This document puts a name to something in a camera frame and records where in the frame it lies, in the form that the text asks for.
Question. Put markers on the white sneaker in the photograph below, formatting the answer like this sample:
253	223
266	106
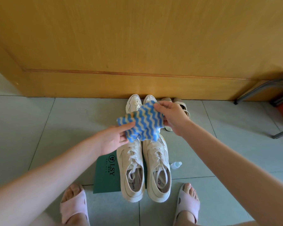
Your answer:
149	98
133	103

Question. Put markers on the person's left foot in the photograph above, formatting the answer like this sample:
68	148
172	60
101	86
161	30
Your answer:
72	191

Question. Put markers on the pink right slipper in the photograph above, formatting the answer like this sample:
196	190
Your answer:
186	202

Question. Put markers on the beige lace-up sneaker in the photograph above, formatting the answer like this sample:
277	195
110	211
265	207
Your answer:
132	169
158	171

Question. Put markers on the wooden door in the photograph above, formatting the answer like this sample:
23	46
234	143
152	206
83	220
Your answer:
141	39

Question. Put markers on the pink slipper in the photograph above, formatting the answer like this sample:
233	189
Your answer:
74	207
186	202

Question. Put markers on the person's right foot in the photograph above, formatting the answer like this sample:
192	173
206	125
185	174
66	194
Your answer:
191	191

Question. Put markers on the person's left hand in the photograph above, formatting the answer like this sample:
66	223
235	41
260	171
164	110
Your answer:
109	138

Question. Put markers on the grey metal chair frame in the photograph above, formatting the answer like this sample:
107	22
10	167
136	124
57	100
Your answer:
257	89

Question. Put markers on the blue striped cleaning cloth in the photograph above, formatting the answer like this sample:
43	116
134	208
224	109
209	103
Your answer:
143	122

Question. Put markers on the person's left forearm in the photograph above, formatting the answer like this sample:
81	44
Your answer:
44	178

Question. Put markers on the person's right forearm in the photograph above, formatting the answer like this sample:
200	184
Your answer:
231	167

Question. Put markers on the person's right hand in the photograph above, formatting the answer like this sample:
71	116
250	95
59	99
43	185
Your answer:
175	117

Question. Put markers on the person's foot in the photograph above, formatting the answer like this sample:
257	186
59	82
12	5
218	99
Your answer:
72	191
191	191

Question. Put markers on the small clear plastic bottle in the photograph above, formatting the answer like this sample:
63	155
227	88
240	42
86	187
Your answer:
176	165

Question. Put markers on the pink left slipper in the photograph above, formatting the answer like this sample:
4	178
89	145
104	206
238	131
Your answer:
74	207

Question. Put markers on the person's left thumb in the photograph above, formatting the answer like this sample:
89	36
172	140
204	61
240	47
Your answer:
125	126

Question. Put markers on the green paper bag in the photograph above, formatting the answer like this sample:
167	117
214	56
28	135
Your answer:
106	176

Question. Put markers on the person's right thumb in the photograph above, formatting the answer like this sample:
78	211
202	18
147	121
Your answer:
159	108

